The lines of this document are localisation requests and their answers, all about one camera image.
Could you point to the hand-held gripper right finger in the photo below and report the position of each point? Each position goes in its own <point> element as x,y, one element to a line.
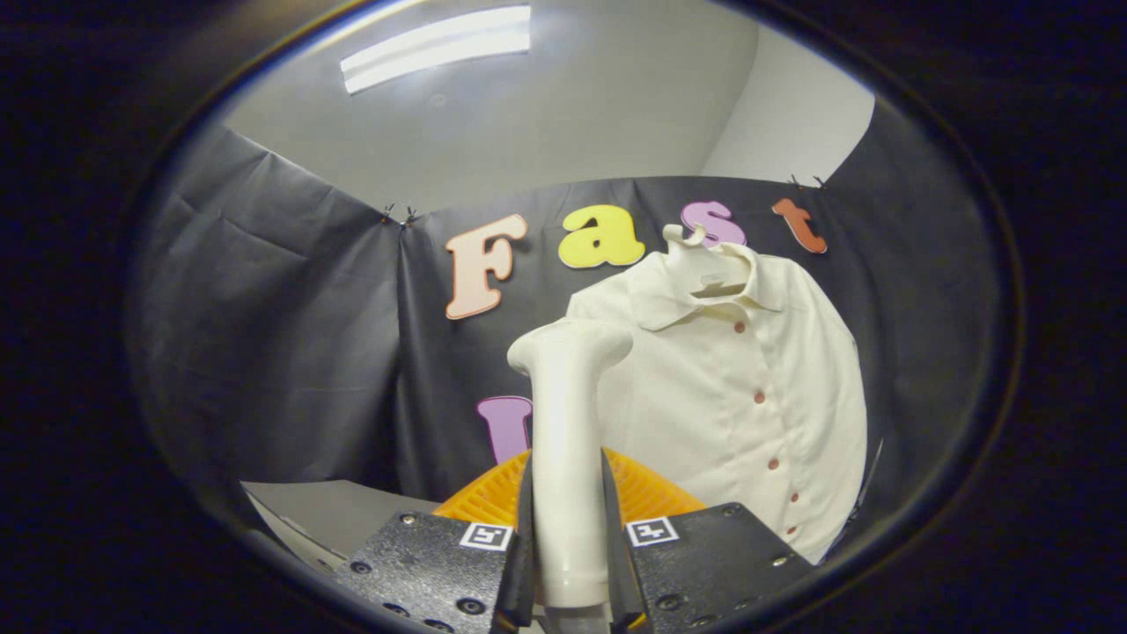
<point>704,563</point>

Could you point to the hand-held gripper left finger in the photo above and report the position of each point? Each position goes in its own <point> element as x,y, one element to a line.
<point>440,563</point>

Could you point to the cream button-up shirt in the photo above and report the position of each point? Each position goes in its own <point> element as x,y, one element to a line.
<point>731,396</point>

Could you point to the white garment steamer head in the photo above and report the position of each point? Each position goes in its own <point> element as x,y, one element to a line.
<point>568,440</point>

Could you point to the grey cabinet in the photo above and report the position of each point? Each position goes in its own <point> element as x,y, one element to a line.
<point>343,515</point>

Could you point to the black backdrop cloth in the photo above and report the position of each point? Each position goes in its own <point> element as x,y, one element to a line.
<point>282,335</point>

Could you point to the white plastic hanger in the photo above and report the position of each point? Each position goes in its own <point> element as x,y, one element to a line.
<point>696,264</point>

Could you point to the ceiling light panel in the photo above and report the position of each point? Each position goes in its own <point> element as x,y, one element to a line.
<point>436,48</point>

